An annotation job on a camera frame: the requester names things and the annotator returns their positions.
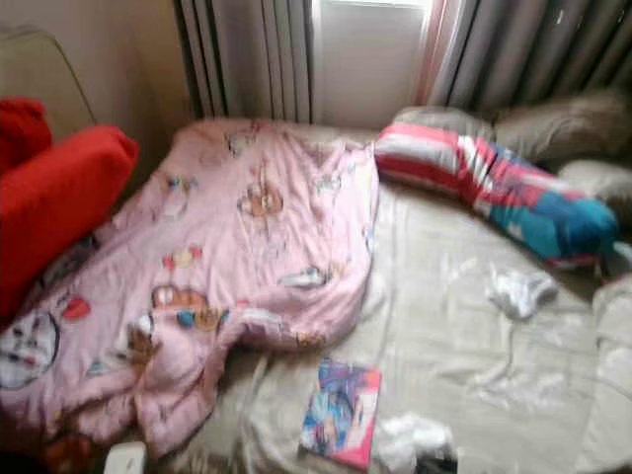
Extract colourful comic book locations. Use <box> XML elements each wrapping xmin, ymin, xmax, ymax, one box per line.
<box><xmin>299</xmin><ymin>358</ymin><xmax>382</xmax><ymax>471</ymax></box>

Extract white cloth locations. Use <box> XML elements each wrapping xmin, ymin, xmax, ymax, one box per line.
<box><xmin>373</xmin><ymin>413</ymin><xmax>455</xmax><ymax>474</ymax></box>

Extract red fabric sofa cushion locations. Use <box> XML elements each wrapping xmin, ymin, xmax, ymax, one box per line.
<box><xmin>0</xmin><ymin>97</ymin><xmax>53</xmax><ymax>174</ymax></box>
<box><xmin>0</xmin><ymin>123</ymin><xmax>139</xmax><ymax>322</ymax></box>

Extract beige quilted leaning mattress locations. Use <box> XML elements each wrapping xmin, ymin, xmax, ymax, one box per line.
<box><xmin>0</xmin><ymin>28</ymin><xmax>100</xmax><ymax>144</ymax></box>

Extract pink cartoon print quilt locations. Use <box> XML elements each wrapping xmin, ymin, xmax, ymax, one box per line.
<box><xmin>0</xmin><ymin>118</ymin><xmax>381</xmax><ymax>460</ymax></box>

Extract grey pleated curtain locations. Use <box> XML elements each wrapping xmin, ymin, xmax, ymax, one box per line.
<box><xmin>430</xmin><ymin>0</ymin><xmax>632</xmax><ymax>112</ymax></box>
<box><xmin>173</xmin><ymin>0</ymin><xmax>315</xmax><ymax>124</ymax></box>

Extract white window blind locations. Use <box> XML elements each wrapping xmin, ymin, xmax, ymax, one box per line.
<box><xmin>311</xmin><ymin>0</ymin><xmax>431</xmax><ymax>131</ymax></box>

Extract pink sheer curtain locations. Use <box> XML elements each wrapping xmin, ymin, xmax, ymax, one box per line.
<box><xmin>413</xmin><ymin>0</ymin><xmax>463</xmax><ymax>105</ymax></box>

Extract beige floral bed sheet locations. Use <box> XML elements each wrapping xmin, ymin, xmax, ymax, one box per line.
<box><xmin>118</xmin><ymin>120</ymin><xmax>632</xmax><ymax>474</ymax></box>

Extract striped red blue bolster pillow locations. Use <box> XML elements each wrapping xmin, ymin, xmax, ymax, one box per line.
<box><xmin>373</xmin><ymin>122</ymin><xmax>621</xmax><ymax>270</ymax></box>

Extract beige floral folded duvet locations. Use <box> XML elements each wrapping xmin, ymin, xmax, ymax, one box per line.
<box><xmin>575</xmin><ymin>275</ymin><xmax>632</xmax><ymax>474</ymax></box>

